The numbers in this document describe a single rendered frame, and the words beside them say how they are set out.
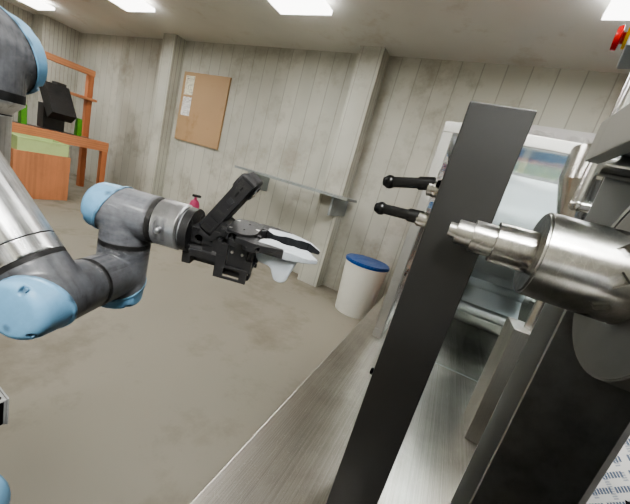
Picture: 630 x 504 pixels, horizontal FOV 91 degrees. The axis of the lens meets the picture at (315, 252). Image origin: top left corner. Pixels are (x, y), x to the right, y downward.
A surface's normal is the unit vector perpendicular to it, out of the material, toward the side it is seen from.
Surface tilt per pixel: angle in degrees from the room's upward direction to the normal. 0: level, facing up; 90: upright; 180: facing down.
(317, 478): 0
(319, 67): 90
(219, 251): 98
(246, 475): 0
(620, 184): 90
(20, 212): 49
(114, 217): 90
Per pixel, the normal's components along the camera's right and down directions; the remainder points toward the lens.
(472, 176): -0.41, 0.10
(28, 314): -0.07, 0.22
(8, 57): 0.95, 0.31
